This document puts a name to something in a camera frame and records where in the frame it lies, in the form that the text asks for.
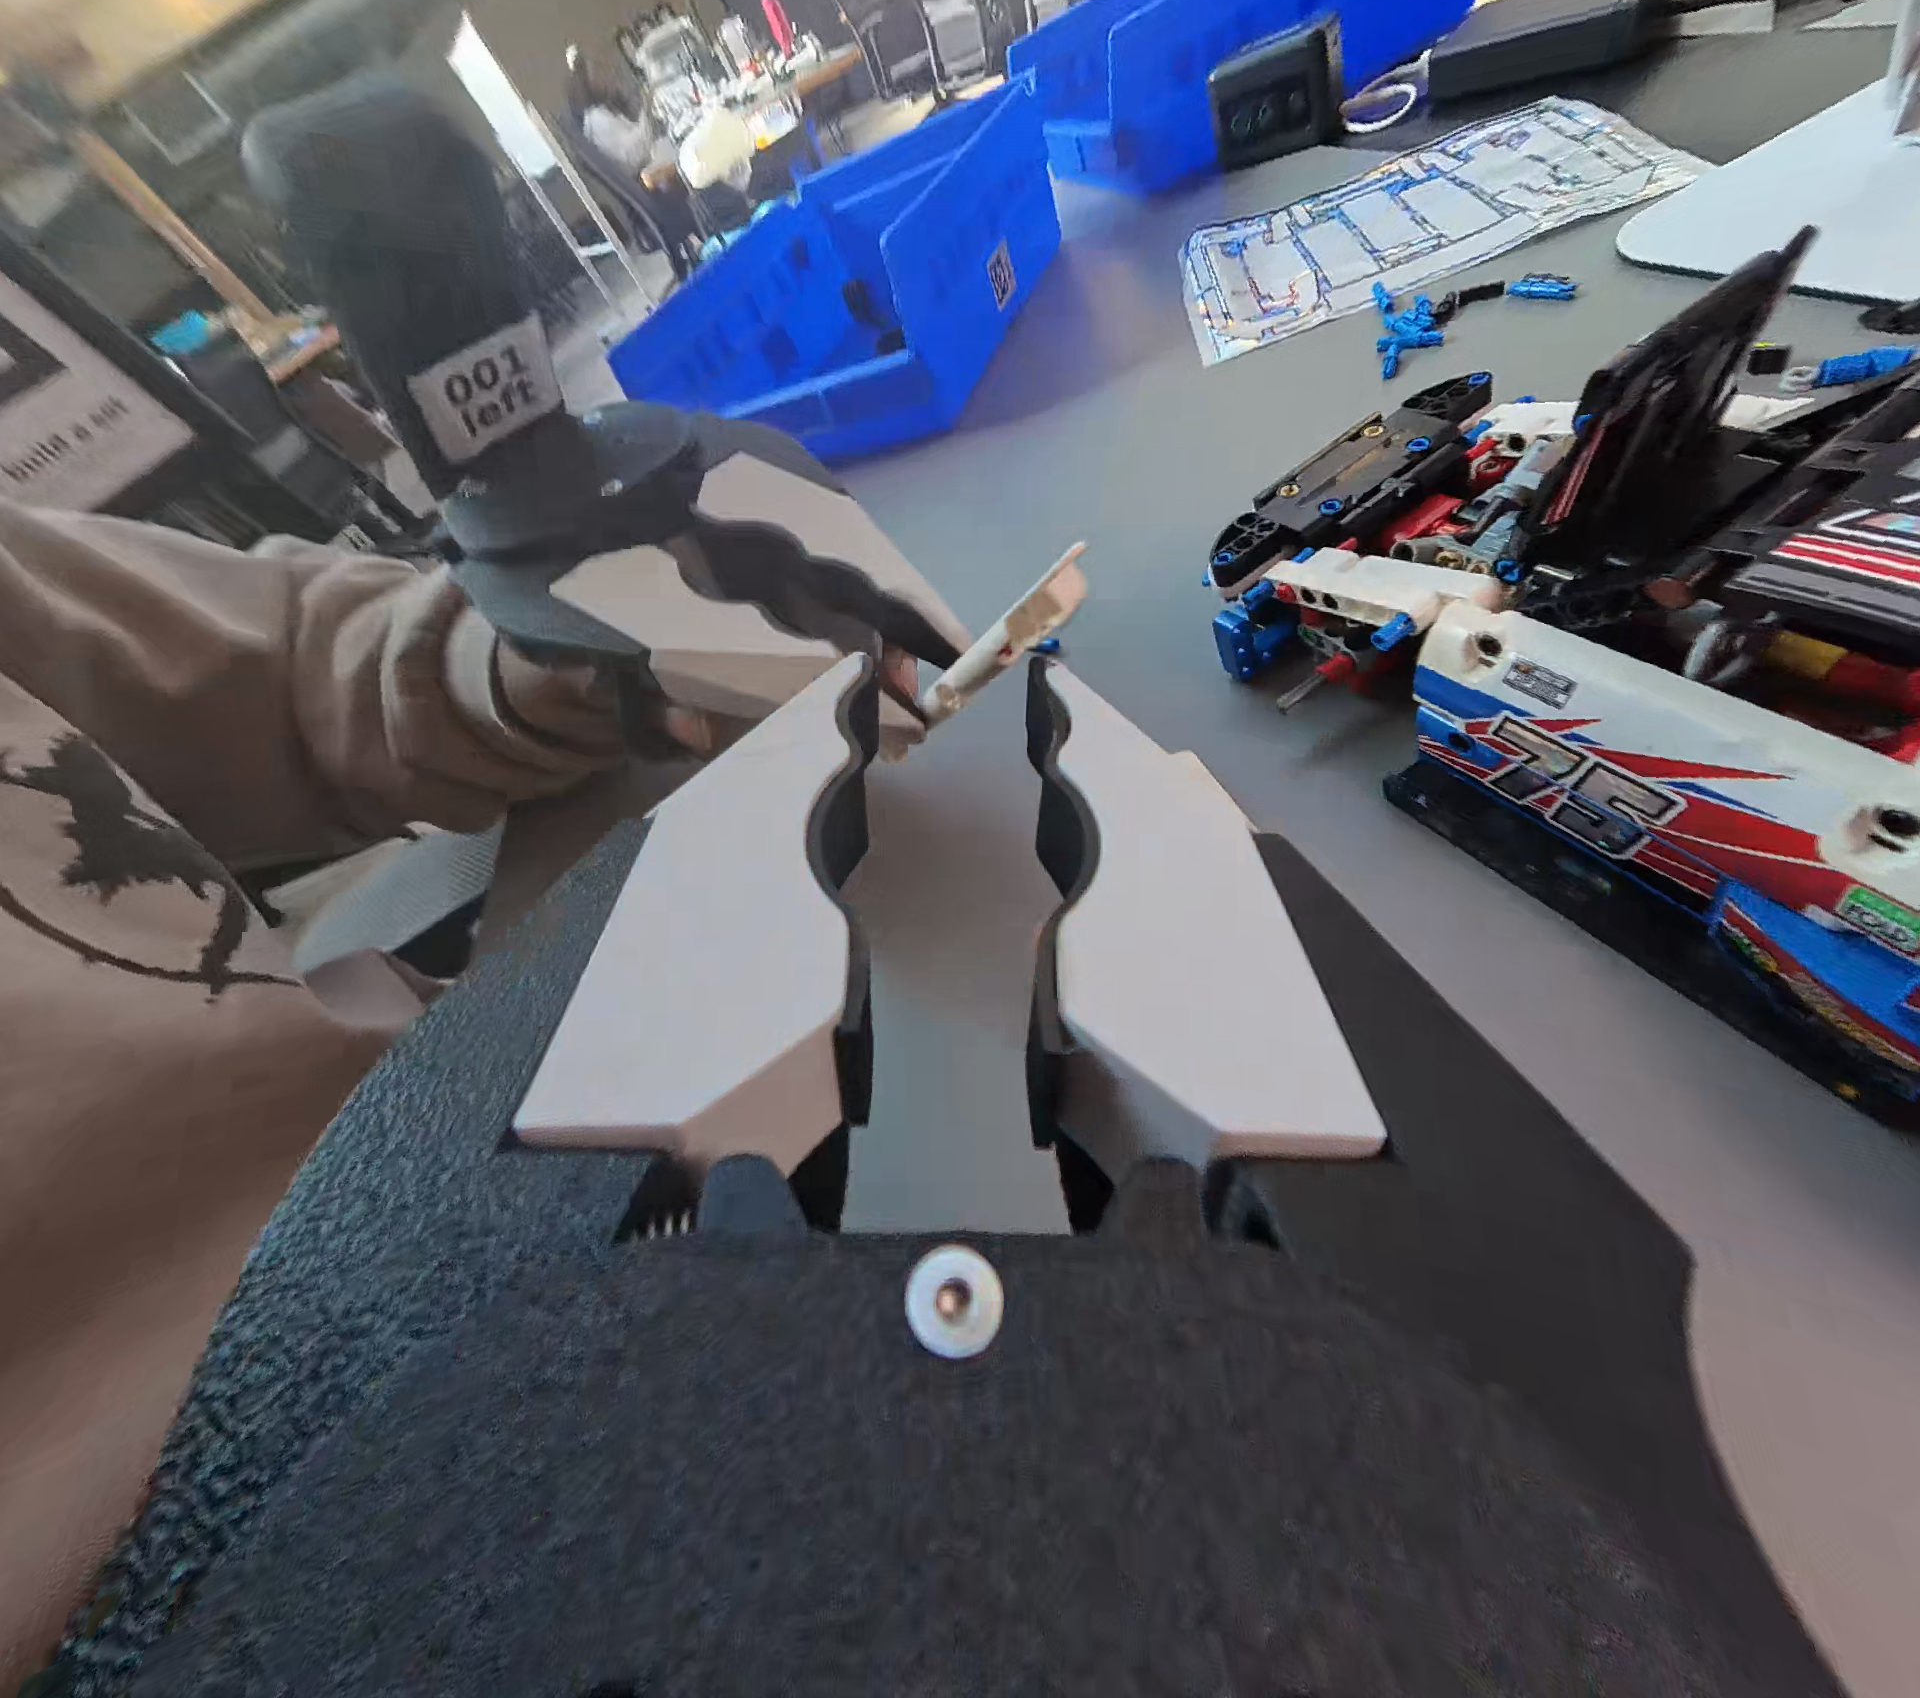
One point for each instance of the person's left forearm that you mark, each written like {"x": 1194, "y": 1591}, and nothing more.
{"x": 301, "y": 679}

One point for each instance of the black white marker sign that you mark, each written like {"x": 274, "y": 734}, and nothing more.
{"x": 75, "y": 423}

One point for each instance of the toy brick race car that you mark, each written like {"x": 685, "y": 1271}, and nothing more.
{"x": 1574, "y": 709}

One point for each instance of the pile of blue pins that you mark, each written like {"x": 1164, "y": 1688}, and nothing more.
{"x": 1411, "y": 332}

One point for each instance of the black power adapter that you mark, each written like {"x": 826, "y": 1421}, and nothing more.
{"x": 1561, "y": 27}

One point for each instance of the black socket box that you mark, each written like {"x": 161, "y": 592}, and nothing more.
{"x": 1274, "y": 100}

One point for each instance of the person's beige sweatshirt torso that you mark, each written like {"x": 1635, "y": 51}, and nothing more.
{"x": 120, "y": 1128}

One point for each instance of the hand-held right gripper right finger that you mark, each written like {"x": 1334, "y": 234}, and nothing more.
{"x": 1200, "y": 963}

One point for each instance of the person's left hand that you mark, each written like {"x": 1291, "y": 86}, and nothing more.
{"x": 691, "y": 729}

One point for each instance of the black connector pin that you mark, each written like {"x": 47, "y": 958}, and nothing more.
{"x": 1466, "y": 302}

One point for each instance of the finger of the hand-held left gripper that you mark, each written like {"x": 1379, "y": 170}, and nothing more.
{"x": 810, "y": 512}
{"x": 720, "y": 648}

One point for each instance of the black office chair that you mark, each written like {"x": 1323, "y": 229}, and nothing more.
{"x": 390, "y": 902}

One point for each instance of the silver monitor stand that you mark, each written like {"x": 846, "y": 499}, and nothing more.
{"x": 1801, "y": 198}

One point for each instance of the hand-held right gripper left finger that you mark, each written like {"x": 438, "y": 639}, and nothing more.
{"x": 705, "y": 963}

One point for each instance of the grey desk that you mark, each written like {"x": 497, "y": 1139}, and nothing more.
{"x": 1141, "y": 499}

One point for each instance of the printed instruction sheet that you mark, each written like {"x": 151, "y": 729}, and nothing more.
{"x": 1424, "y": 213}

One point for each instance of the small white brick piece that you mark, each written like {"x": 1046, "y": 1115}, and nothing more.
{"x": 1020, "y": 618}

